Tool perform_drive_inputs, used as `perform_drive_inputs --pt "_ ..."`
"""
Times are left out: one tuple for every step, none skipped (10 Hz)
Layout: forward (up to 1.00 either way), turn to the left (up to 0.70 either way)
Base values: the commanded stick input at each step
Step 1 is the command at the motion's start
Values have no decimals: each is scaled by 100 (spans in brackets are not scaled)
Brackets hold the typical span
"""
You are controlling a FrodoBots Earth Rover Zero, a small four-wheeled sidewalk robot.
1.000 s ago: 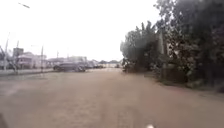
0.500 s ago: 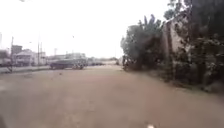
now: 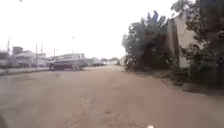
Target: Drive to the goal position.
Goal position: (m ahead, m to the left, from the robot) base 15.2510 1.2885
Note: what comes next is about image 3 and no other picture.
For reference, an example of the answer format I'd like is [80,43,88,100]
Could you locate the brown dirt road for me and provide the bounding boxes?
[0,65,224,128]

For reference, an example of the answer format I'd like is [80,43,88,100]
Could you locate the green trees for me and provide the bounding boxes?
[121,0,224,73]

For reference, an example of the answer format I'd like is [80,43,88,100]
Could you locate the dark parked vehicle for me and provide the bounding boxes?
[48,58,88,72]

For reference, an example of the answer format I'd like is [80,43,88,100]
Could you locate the pale concrete building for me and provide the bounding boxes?
[165,13,201,69]

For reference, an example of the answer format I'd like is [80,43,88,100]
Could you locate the pole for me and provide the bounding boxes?
[34,43,39,72]

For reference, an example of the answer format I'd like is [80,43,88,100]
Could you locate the weedy verge strip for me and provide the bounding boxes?
[124,66,224,98]

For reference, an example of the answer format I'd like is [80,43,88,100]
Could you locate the row of distant buildings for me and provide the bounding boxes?
[0,46,121,69]

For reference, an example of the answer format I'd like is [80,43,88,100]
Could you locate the dark fence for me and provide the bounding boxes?
[187,61,224,89]

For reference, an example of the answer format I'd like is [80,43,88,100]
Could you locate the low pale wall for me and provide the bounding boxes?
[0,66,50,76]

